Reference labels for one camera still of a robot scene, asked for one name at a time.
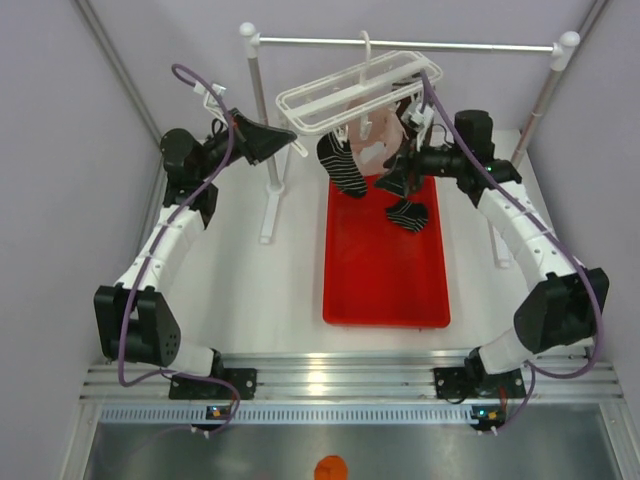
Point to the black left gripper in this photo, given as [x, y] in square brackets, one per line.
[260, 140]

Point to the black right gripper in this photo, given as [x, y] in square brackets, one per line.
[395, 181]

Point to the black striped sock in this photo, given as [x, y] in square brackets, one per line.
[410, 216]
[337, 159]

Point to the pale pink sock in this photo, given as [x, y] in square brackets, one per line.
[385, 136]

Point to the white clip sock hanger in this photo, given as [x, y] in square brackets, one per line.
[328, 104]

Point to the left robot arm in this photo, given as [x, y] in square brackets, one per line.
[134, 319]

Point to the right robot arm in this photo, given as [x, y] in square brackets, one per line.
[565, 300]

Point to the white rack base foot left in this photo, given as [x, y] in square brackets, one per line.
[275, 189]

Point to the red plastic tray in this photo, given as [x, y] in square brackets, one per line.
[377, 274]

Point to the orange round object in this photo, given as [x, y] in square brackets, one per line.
[331, 467]

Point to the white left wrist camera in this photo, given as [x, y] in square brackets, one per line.
[210, 102]

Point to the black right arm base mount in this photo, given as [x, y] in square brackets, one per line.
[455, 385]

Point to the white drying rack frame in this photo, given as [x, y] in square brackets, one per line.
[560, 52]

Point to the aluminium mounting rail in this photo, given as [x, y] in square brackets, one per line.
[339, 377]

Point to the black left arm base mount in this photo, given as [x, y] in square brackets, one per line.
[238, 383]

